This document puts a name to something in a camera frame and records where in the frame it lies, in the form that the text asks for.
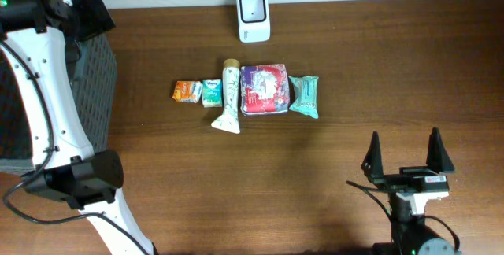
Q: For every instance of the red purple pads pack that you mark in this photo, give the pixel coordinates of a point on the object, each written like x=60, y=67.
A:
x=264, y=89

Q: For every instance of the white tube with cork cap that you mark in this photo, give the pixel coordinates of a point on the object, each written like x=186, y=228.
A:
x=228, y=121

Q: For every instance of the mint green wipes pack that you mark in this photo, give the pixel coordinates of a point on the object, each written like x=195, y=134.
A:
x=305, y=89

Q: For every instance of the teal tissue pocket pack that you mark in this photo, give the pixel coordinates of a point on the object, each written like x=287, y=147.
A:
x=212, y=93

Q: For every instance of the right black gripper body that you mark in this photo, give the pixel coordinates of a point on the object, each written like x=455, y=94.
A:
x=391, y=179

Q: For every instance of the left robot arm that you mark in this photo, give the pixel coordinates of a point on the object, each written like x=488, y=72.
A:
x=59, y=75

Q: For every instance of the dark grey plastic basket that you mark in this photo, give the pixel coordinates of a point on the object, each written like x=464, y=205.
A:
x=92, y=73

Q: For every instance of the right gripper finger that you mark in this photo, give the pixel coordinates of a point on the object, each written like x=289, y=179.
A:
x=372, y=165
x=438, y=159

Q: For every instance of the orange tissue pocket pack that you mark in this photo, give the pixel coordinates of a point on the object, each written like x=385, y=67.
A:
x=187, y=91

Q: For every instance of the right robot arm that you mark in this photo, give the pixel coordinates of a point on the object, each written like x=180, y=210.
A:
x=412, y=235

